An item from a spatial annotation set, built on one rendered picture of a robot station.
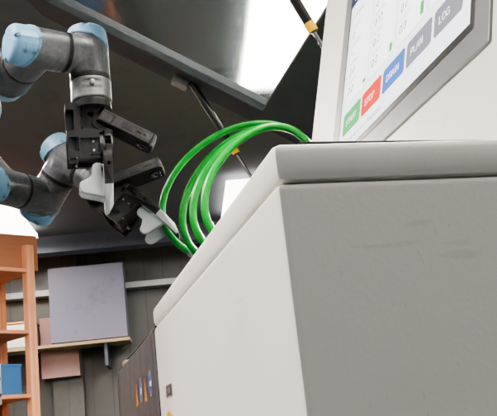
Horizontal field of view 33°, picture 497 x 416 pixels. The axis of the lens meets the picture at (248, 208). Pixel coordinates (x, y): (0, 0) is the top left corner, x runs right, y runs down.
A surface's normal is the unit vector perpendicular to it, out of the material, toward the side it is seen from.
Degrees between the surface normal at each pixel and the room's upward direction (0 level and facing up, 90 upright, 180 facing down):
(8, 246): 90
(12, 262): 90
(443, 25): 76
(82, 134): 90
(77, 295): 90
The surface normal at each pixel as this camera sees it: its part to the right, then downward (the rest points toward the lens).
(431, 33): -0.97, -0.18
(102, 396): 0.07, -0.27
